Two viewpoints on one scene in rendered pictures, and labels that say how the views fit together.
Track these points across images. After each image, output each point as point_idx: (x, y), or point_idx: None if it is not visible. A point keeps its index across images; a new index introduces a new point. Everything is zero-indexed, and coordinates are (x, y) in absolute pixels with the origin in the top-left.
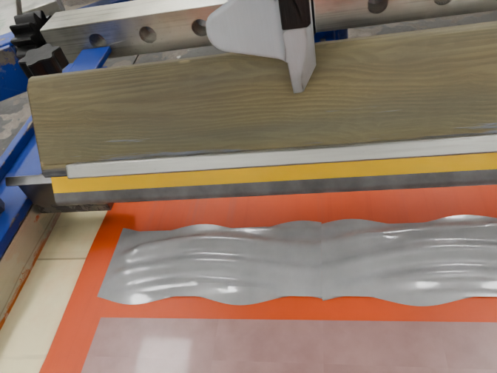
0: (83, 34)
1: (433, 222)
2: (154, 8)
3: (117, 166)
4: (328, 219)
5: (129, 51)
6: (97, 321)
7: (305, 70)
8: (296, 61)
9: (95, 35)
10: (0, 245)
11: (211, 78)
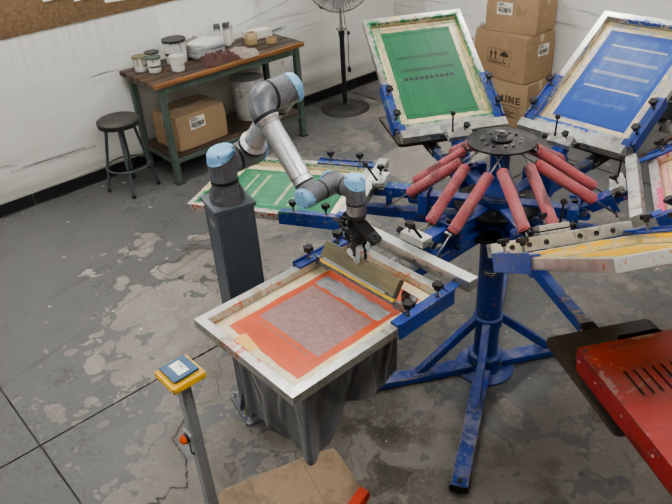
0: None
1: (372, 302)
2: None
3: (329, 261)
4: (359, 293)
5: None
6: (312, 285)
7: (356, 262)
8: (354, 260)
9: None
10: (306, 264)
11: (348, 256)
